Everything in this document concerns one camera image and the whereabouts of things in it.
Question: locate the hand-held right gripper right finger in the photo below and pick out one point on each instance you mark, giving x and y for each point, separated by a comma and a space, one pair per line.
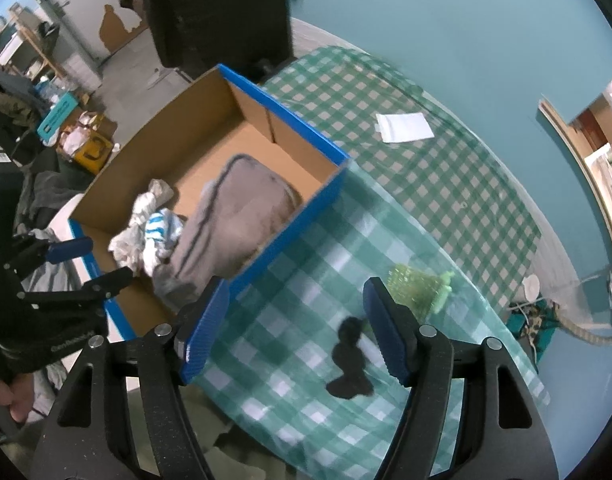
385, 330

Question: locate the wooden window sill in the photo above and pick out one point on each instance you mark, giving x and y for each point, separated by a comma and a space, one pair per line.
570, 160

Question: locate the blue cardboard box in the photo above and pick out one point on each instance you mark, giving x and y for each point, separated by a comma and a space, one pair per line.
246, 150

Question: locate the white paper sheet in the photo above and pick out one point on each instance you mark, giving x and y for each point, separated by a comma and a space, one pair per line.
404, 127

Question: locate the olive green clothing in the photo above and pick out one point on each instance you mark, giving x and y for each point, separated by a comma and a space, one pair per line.
236, 440

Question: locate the white power strip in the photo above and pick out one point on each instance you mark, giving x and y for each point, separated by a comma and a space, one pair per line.
538, 322

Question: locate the grey cloth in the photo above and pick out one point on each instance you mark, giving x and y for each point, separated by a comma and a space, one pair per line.
46, 200

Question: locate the teal box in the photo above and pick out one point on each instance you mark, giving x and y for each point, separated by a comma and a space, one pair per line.
58, 120

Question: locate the white round device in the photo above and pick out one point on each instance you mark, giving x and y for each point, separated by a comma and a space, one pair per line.
530, 287

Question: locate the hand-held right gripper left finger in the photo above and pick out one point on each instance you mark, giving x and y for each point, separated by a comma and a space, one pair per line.
203, 330

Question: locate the green sequin pouch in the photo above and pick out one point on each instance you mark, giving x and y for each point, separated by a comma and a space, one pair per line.
415, 290

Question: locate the yellow bag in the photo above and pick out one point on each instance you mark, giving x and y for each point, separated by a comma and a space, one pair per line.
93, 152

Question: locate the person's left hand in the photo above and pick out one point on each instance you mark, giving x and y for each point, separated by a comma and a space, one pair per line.
16, 400

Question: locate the small light green sock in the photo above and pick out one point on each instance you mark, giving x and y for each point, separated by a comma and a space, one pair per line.
444, 292

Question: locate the teal cloth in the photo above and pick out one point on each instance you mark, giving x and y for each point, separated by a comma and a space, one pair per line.
520, 330

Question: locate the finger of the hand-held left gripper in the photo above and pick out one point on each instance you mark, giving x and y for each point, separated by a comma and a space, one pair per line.
71, 250
96, 285

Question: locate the black sock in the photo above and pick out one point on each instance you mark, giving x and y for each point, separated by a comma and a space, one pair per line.
348, 360

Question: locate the green checkered plastic tablecloth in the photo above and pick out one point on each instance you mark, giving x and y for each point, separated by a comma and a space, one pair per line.
296, 285

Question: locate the white patterned cloth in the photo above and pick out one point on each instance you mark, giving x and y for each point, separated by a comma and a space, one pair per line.
131, 245

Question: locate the wooden shelf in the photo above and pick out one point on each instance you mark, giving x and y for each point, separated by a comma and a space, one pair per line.
21, 40

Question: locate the white door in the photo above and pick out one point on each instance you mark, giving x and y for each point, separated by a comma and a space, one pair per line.
96, 20

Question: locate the grey towel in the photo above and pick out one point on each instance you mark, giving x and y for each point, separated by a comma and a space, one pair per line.
236, 220

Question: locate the green checkered bed sheet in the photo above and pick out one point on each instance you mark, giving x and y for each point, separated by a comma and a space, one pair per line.
435, 185

